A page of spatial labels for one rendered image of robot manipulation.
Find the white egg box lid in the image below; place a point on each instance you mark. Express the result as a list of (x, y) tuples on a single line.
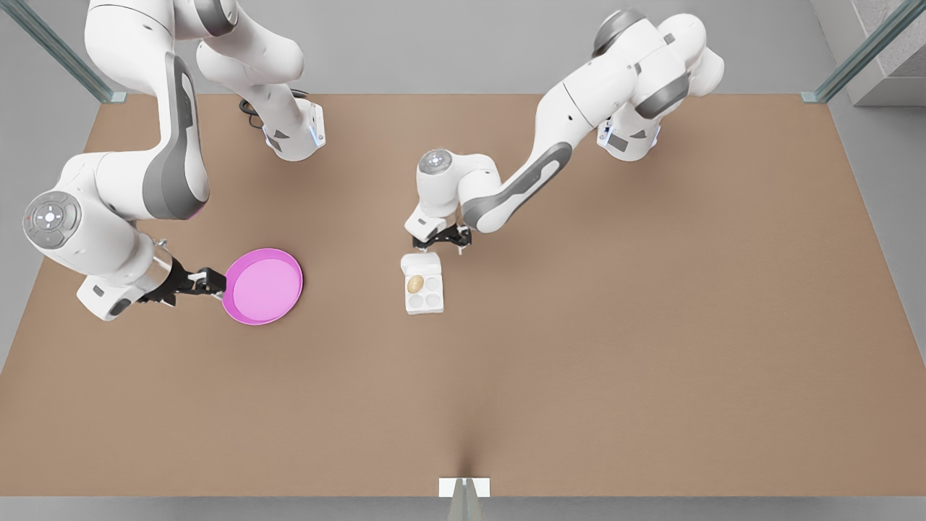
[(421, 262)]

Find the brown egg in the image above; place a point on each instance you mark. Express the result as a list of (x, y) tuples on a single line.
[(415, 284)]

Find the pink round plate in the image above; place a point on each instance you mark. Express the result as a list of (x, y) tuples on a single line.
[(262, 287)]

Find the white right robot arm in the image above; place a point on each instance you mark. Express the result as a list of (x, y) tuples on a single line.
[(177, 155)]

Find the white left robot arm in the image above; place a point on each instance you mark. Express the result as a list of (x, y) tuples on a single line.
[(550, 119)]

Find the white egg box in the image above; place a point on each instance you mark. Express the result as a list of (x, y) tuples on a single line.
[(428, 302)]

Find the silver frame post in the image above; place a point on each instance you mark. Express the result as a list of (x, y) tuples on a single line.
[(58, 52), (861, 56), (464, 492)]

